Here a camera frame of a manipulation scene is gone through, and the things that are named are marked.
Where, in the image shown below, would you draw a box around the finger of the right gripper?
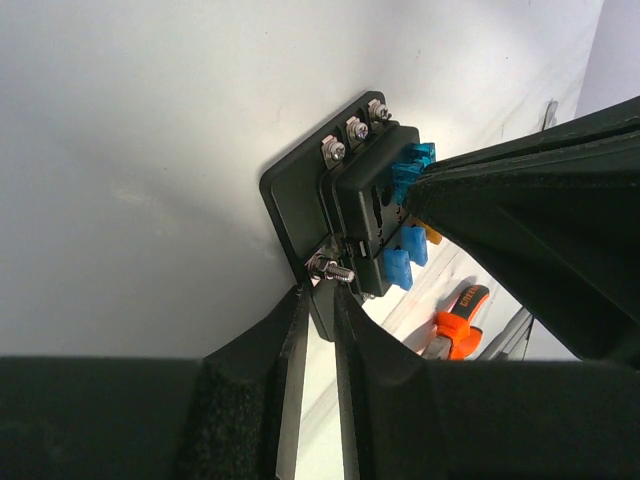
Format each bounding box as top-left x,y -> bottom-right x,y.
424,97 -> 640,175
405,131 -> 639,368

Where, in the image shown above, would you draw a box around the blue fuse seated in box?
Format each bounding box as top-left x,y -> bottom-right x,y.
383,249 -> 413,291

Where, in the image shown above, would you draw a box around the orange handled needle-nose pliers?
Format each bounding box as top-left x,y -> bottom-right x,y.
421,285 -> 490,360

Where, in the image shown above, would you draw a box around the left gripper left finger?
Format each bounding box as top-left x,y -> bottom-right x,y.
174,286 -> 310,479

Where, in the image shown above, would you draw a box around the blue blade fuse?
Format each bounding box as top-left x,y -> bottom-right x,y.
401,226 -> 428,267
392,142 -> 436,205

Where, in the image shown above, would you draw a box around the orange blade fuse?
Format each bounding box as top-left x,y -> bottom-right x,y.
411,218 -> 443,245

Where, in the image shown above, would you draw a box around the clear plastic fuse box cover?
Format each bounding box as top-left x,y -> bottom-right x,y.
541,100 -> 559,131

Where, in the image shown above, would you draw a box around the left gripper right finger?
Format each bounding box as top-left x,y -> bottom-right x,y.
334,287 -> 435,479

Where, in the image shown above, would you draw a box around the black fuse box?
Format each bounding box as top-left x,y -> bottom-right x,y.
259,91 -> 423,341

